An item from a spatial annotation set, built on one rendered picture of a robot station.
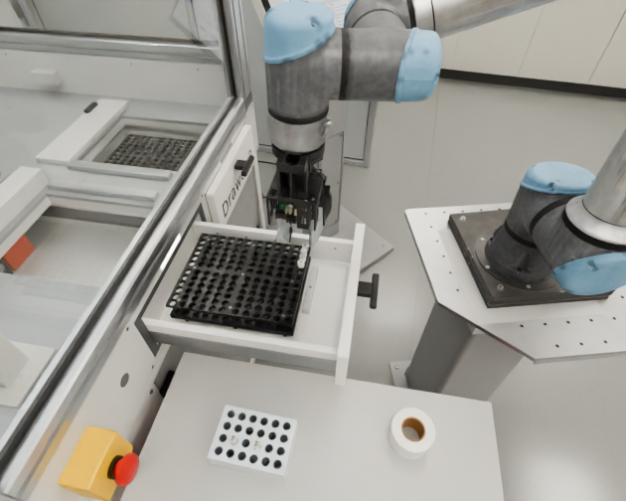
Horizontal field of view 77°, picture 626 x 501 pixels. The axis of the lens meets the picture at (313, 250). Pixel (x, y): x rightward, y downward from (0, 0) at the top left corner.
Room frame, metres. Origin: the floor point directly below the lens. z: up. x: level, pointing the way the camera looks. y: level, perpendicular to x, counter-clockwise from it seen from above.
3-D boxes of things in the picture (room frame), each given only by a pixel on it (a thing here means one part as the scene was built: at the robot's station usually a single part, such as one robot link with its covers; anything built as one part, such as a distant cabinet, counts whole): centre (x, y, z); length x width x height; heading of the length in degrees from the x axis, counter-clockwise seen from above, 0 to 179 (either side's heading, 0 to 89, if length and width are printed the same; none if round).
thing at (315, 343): (0.45, 0.14, 0.86); 0.40 x 0.26 x 0.06; 80
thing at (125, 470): (0.14, 0.25, 0.88); 0.04 x 0.03 x 0.04; 170
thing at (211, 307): (0.45, 0.13, 0.87); 0.22 x 0.18 x 0.06; 80
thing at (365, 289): (0.41, -0.10, 0.91); 0.07 x 0.04 x 0.01; 170
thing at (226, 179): (0.78, 0.19, 0.87); 0.29 x 0.02 x 0.11; 170
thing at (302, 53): (0.46, 0.01, 1.27); 0.09 x 0.08 x 0.11; 91
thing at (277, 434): (0.20, 0.09, 0.78); 0.12 x 0.08 x 0.04; 78
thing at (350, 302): (0.42, -0.07, 0.87); 0.29 x 0.02 x 0.11; 170
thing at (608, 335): (0.58, -0.49, 0.70); 0.45 x 0.44 x 0.12; 95
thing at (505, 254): (0.58, -0.46, 0.85); 0.15 x 0.15 x 0.10
